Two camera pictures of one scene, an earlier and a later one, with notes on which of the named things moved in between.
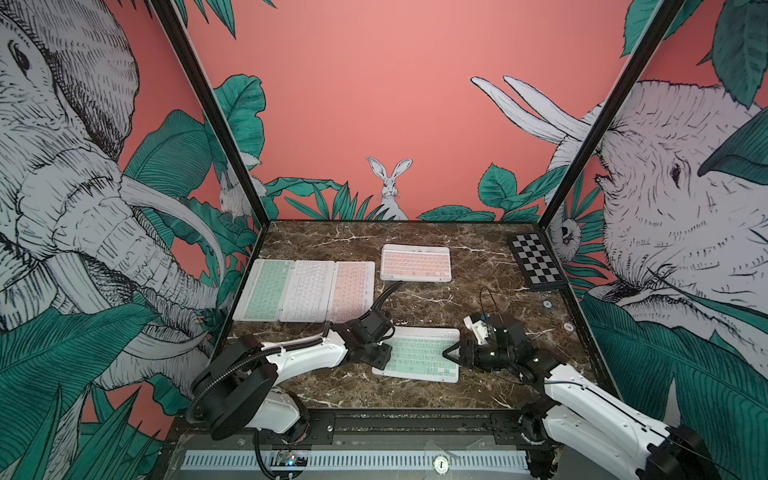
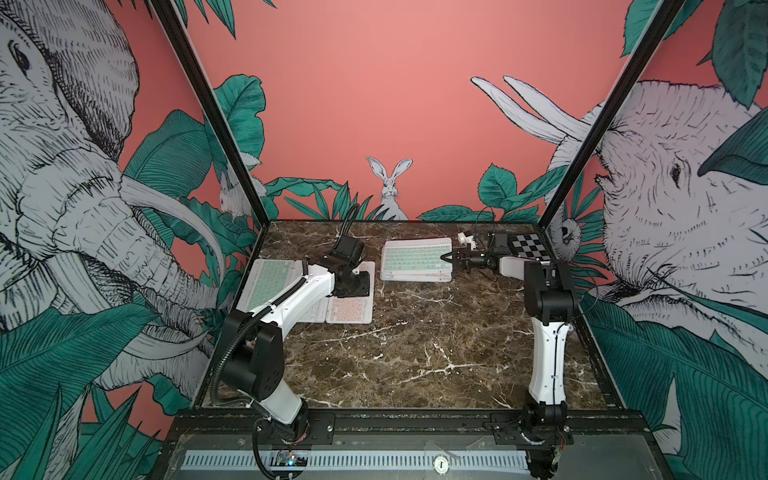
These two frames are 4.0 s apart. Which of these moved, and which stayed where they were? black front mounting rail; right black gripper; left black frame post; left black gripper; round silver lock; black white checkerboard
Moved: right black gripper; left black gripper
Stayed: black white checkerboard; round silver lock; black front mounting rail; left black frame post
